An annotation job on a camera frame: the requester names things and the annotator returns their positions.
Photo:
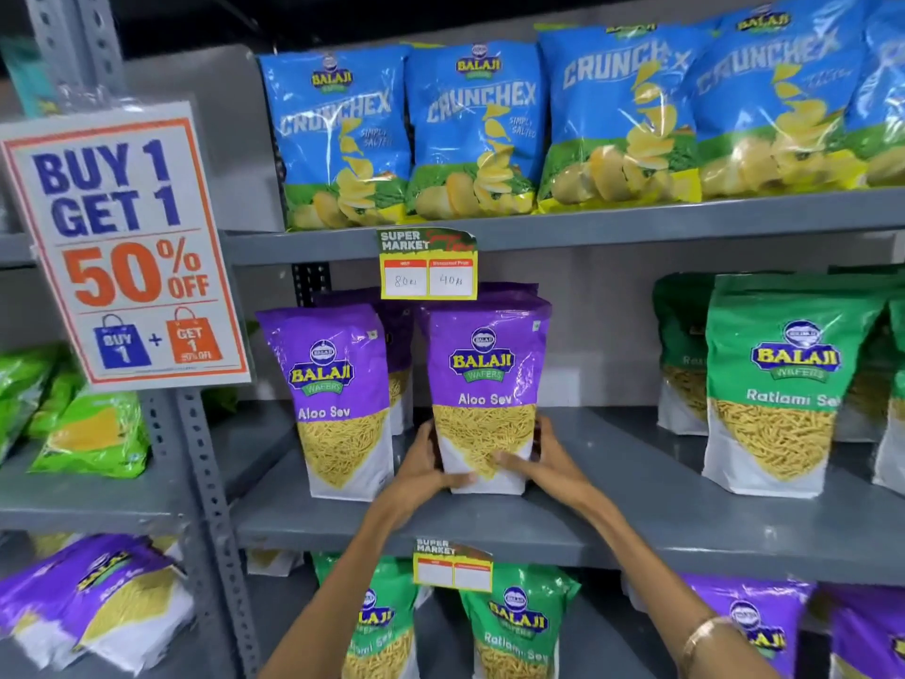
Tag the person's right hand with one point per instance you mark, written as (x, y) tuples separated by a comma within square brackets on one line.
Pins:
[(555, 477)]

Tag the person's left hand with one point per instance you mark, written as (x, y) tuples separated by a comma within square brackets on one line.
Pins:
[(411, 482)]

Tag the person's right thumb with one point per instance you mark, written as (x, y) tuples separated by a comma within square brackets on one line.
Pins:
[(512, 462)]

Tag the person's left thumb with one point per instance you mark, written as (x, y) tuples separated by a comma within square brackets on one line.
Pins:
[(452, 482)]

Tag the purple snack packet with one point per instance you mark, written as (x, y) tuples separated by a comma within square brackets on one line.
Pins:
[(397, 332), (760, 615), (502, 288), (99, 593), (336, 395), (488, 367), (866, 629)]

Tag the person's right forearm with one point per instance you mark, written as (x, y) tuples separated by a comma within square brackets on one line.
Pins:
[(657, 586)]

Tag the person's left forearm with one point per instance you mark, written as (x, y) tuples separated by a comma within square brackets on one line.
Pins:
[(339, 601)]

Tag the yellow price tag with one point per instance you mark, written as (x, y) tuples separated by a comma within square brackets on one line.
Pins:
[(452, 567), (428, 268)]

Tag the grey metal shelf rack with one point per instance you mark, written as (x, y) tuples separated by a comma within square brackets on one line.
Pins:
[(636, 502)]

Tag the white snack packet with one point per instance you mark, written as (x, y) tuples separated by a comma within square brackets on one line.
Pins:
[(272, 562)]

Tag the gold bangle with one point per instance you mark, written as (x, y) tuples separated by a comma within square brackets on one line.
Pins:
[(703, 632)]

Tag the blue chips packet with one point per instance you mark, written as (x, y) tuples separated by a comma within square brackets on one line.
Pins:
[(615, 113), (332, 134), (474, 127), (880, 98), (778, 98)]

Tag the light green snack packet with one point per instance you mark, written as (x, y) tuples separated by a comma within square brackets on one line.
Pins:
[(56, 399), (21, 388), (95, 434)]

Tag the white orange promotion sign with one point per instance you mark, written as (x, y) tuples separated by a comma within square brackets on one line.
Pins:
[(124, 247)]

